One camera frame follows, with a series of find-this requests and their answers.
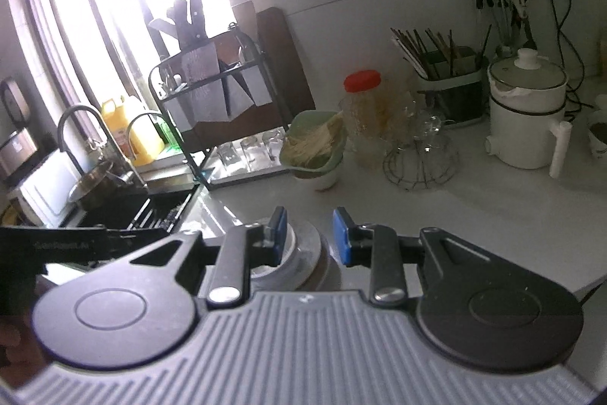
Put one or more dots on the short metal faucet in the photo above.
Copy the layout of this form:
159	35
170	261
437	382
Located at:
142	118

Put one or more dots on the cluster of clear glass cups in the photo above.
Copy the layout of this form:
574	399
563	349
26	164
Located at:
417	120

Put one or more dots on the tall metal faucet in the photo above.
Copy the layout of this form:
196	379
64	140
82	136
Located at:
71	115

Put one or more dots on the red lid plastic jar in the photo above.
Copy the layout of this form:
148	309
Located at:
363	115

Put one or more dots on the bundle of chopsticks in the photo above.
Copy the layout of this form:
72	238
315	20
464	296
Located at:
427	47

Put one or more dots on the steel pot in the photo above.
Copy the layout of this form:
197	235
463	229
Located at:
97	184

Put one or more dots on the patterned ceramic bowl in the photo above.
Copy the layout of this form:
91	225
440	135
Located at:
598	137

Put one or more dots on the green colander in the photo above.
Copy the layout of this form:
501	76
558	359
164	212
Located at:
308	163

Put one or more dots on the white electric cooking pot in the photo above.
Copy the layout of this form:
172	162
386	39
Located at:
521	125

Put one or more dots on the small white bowl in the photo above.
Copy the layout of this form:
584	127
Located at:
602	102

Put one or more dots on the white bowl with brown base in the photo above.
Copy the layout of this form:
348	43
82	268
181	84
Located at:
320	182

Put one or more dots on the brown wooden cutting board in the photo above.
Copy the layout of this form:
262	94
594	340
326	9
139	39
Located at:
289	63

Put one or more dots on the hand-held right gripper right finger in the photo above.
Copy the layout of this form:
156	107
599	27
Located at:
340	236

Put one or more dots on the black knife rack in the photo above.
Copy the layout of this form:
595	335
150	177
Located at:
199	101

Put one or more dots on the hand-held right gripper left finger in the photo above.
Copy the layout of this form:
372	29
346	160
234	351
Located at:
280	230

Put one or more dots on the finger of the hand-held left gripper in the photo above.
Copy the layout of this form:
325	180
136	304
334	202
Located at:
137	234

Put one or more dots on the white cutting board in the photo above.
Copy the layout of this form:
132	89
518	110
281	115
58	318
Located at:
47	186

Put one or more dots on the green bottle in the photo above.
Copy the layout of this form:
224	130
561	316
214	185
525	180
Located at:
170	134

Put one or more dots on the clear drinking glass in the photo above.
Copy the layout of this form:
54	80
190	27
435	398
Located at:
272	145
228	156
250	150

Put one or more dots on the dry noodles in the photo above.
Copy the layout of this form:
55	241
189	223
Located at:
315	139

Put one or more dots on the yellow detergent bottle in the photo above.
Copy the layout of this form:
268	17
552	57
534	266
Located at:
135	130

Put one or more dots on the blue plastic bowl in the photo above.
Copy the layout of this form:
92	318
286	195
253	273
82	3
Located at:
306	253

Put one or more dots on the green utensil holder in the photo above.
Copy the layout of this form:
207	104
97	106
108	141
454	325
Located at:
455	96

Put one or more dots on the black kitchen sink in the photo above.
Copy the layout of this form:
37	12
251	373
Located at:
151	208

